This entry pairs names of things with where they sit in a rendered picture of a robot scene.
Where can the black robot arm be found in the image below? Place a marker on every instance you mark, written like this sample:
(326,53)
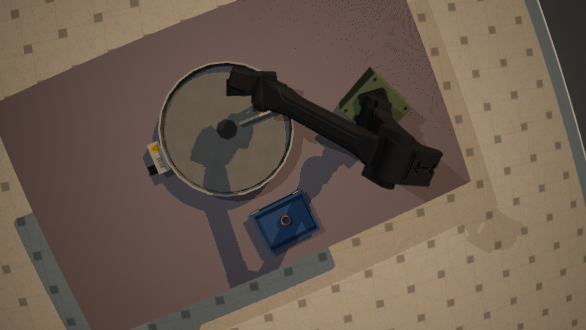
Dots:
(399,152)

